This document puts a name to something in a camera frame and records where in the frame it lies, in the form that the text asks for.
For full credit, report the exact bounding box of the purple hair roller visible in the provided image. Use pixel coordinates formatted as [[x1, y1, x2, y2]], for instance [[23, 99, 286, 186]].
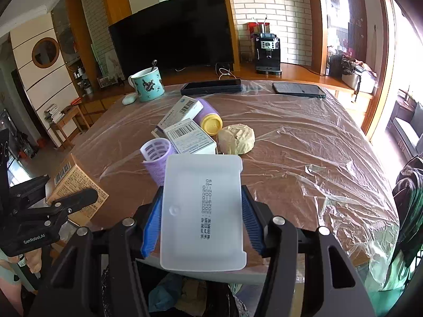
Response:
[[140, 138, 176, 187]]

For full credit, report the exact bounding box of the stack of books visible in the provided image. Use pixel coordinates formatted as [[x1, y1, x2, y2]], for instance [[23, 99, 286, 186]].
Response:
[[44, 103, 66, 125]]

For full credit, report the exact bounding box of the grey bag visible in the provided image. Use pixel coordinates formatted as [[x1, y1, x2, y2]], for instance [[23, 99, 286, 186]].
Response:
[[340, 56, 377, 95]]

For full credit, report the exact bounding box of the small wooden side table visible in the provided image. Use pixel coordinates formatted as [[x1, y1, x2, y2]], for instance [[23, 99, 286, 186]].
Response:
[[49, 106, 90, 149]]

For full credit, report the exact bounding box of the black television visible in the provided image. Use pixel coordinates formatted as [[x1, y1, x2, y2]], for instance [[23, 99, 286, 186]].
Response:
[[108, 0, 236, 79]]

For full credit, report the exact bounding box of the brown cardboard box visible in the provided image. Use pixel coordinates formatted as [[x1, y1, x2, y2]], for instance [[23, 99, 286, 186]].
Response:
[[45, 153, 109, 227]]

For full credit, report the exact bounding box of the bird picture panel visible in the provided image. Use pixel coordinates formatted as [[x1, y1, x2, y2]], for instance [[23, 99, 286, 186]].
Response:
[[91, 41, 124, 85]]

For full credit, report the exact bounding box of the white plastic tray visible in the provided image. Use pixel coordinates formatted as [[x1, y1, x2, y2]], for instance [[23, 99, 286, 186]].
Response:
[[160, 153, 248, 271]]

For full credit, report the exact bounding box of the teal printed mug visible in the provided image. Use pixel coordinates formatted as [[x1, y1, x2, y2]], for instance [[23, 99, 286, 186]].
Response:
[[128, 67, 165, 103]]

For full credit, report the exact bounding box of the grey sofa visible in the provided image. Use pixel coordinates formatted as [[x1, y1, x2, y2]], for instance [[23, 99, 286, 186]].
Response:
[[392, 92, 423, 159]]

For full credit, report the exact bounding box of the black ribbed heater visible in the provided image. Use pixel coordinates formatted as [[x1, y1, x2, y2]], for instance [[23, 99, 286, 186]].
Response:
[[329, 49, 346, 77]]

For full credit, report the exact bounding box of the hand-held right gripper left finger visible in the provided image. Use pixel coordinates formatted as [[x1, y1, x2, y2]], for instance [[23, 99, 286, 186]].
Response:
[[28, 187, 166, 317]]

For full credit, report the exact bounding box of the red container with sticks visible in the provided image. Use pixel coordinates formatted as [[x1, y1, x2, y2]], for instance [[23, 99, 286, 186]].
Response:
[[248, 16, 270, 35]]

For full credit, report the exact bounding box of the crumpled tan paper ball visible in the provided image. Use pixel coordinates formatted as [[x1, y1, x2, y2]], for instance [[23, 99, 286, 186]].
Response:
[[217, 124, 256, 156]]

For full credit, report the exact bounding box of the purple roller with yellow cap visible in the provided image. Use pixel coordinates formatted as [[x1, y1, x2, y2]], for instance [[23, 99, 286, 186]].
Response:
[[195, 98, 223, 137]]

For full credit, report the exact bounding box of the white cable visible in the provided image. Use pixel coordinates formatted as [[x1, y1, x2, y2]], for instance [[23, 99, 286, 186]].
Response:
[[215, 63, 237, 80]]

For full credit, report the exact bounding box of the dark jacket on chair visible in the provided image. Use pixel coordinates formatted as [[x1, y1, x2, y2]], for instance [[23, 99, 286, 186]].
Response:
[[392, 157, 423, 291]]

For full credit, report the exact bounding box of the pastel printed cloth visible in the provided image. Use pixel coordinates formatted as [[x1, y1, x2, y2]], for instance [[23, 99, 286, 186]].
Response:
[[0, 248, 43, 317]]

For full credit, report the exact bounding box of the white medicine box blue logo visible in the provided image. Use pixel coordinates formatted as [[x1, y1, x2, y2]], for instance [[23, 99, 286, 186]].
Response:
[[156, 96, 204, 133]]

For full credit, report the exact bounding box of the trash bin with black bag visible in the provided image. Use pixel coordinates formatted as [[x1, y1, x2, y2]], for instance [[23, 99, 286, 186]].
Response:
[[99, 261, 275, 317]]

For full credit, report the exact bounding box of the black smartphone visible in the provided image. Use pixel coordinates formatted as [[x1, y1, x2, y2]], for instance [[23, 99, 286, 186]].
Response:
[[272, 82, 327, 99]]

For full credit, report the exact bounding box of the wooden sideboard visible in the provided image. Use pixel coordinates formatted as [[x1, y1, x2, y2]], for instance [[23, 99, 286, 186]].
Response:
[[79, 61, 374, 123]]

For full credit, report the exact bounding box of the clear plastic table cover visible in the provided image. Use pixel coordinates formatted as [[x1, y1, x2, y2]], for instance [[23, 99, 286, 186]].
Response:
[[71, 79, 400, 291]]

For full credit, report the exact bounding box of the black coffee machine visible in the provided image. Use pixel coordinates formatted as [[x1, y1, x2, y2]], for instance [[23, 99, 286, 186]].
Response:
[[250, 32, 283, 75]]

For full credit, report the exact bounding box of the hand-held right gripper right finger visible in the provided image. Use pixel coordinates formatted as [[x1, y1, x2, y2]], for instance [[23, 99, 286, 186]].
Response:
[[241, 185, 377, 317]]

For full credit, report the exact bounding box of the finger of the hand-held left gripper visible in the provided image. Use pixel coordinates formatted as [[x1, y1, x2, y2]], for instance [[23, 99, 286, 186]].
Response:
[[19, 189, 100, 228], [9, 174, 51, 206]]

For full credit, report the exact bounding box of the round wooden mirror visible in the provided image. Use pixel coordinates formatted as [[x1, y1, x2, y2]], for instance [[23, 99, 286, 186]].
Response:
[[32, 37, 61, 67]]

